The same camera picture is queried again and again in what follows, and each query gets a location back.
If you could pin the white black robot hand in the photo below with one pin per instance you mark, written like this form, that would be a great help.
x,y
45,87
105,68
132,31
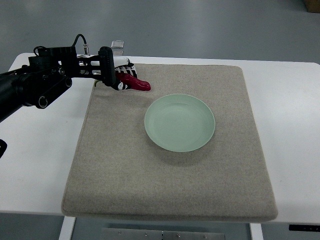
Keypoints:
x,y
125,72

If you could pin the red pepper with green stem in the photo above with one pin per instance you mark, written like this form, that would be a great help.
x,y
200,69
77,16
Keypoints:
x,y
136,83

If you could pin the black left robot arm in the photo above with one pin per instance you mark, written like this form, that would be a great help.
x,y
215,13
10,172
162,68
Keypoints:
x,y
49,74

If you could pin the silver floor socket plate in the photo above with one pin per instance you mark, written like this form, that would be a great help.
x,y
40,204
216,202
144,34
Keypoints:
x,y
117,44

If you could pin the light green round plate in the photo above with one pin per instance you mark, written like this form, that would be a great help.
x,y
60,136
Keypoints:
x,y
179,123

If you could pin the white table leg left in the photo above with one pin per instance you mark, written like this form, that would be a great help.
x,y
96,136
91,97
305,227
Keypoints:
x,y
67,228

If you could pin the white table leg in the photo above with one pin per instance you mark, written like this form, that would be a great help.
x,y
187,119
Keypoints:
x,y
256,231
67,228

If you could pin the cardboard box corner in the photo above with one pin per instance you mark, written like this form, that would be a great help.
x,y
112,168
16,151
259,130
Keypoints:
x,y
312,6

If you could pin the white table leg right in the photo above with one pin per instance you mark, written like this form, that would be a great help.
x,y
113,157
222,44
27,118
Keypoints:
x,y
256,231

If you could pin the black table control panel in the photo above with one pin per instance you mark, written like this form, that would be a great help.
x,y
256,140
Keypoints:
x,y
304,228

